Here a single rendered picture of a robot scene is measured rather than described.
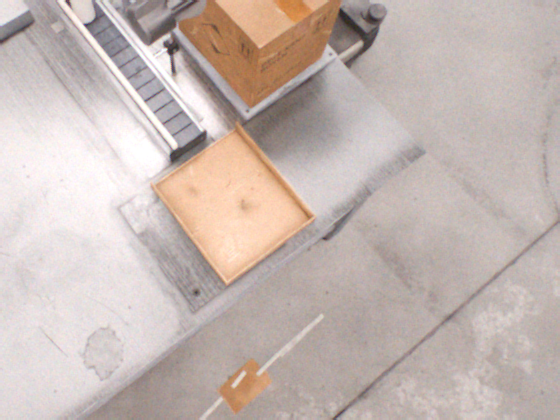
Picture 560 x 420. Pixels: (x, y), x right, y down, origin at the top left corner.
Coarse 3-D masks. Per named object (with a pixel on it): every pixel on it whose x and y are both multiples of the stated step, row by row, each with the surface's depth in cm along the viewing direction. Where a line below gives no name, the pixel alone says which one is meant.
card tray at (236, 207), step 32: (192, 160) 140; (224, 160) 140; (256, 160) 140; (160, 192) 133; (192, 192) 137; (224, 192) 137; (256, 192) 137; (288, 192) 137; (192, 224) 134; (224, 224) 134; (256, 224) 134; (288, 224) 134; (224, 256) 132; (256, 256) 132
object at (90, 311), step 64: (0, 64) 149; (64, 64) 149; (192, 64) 149; (0, 128) 143; (64, 128) 143; (128, 128) 143; (256, 128) 143; (320, 128) 143; (384, 128) 143; (0, 192) 137; (64, 192) 137; (128, 192) 137; (320, 192) 137; (0, 256) 132; (64, 256) 132; (128, 256) 132; (192, 256) 132; (0, 320) 127; (64, 320) 127; (128, 320) 127; (192, 320) 127; (0, 384) 123; (64, 384) 123
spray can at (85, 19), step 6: (72, 0) 138; (78, 0) 138; (84, 0) 139; (90, 0) 141; (72, 6) 142; (78, 6) 140; (84, 6) 141; (90, 6) 142; (78, 12) 142; (84, 12) 143; (90, 12) 144; (78, 18) 145; (84, 18) 145; (90, 18) 146; (84, 24) 147
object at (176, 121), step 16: (64, 0) 149; (96, 16) 148; (80, 32) 146; (96, 32) 146; (112, 32) 146; (112, 48) 145; (128, 48) 145; (128, 64) 143; (144, 64) 143; (128, 80) 142; (144, 80) 142; (144, 96) 140; (160, 96) 140; (144, 112) 139; (160, 112) 139; (176, 112) 139; (176, 128) 137; (192, 128) 137
